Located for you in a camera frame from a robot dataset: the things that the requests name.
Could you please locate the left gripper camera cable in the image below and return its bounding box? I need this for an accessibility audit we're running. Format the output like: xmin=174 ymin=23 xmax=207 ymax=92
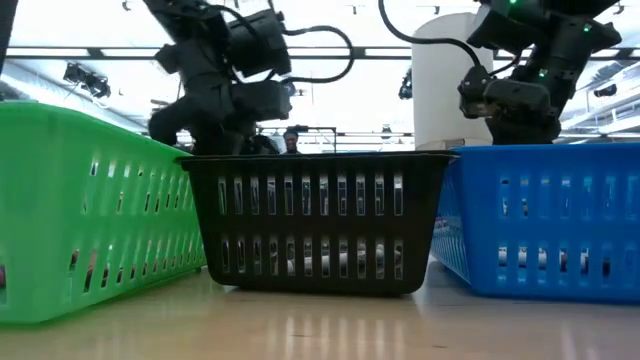
xmin=269 ymin=24 xmax=356 ymax=85

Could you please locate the black ceiling spotlight cluster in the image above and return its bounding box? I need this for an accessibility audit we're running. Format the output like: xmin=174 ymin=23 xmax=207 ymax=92
xmin=62 ymin=62 xmax=112 ymax=100

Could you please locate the right gripper camera cable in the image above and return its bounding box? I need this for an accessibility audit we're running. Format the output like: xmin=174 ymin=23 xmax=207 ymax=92
xmin=378 ymin=0 xmax=484 ymax=71

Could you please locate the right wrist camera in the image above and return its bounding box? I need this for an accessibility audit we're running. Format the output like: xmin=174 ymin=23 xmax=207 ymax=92
xmin=458 ymin=64 xmax=552 ymax=120

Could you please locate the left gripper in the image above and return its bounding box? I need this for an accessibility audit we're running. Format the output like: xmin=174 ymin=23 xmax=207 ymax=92
xmin=148 ymin=39 xmax=251 ymax=156

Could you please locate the person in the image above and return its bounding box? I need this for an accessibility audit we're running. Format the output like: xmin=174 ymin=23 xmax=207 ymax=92
xmin=280 ymin=128 xmax=302 ymax=155

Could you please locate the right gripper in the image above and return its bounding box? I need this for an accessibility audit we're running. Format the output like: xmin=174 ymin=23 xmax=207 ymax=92
xmin=487 ymin=112 xmax=562 ymax=146

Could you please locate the blue plastic basket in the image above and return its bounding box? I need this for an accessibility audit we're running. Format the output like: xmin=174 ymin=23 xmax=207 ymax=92
xmin=430 ymin=143 xmax=640 ymax=305

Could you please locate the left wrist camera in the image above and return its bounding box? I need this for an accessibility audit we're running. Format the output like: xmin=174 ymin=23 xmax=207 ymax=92
xmin=231 ymin=78 xmax=294 ymax=123

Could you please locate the black plastic basket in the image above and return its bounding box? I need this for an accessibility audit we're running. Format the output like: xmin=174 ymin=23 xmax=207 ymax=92
xmin=174 ymin=151 xmax=460 ymax=295

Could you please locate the gripper camera cable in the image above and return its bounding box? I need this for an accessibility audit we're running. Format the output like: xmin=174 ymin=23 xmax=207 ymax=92
xmin=269 ymin=24 xmax=356 ymax=85
xmin=378 ymin=0 xmax=484 ymax=71

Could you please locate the white cylindrical table lamp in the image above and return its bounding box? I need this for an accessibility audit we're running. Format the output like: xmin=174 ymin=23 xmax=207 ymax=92
xmin=410 ymin=12 xmax=496 ymax=151

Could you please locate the green plastic basket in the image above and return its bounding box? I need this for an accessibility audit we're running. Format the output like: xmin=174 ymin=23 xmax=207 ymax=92
xmin=0 ymin=99 xmax=208 ymax=325

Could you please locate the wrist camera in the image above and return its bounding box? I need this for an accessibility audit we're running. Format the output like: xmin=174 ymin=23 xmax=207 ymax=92
xmin=231 ymin=78 xmax=294 ymax=123
xmin=458 ymin=64 xmax=552 ymax=120

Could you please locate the black ceiling beam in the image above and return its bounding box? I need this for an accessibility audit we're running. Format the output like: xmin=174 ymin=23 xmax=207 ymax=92
xmin=4 ymin=45 xmax=640 ymax=61

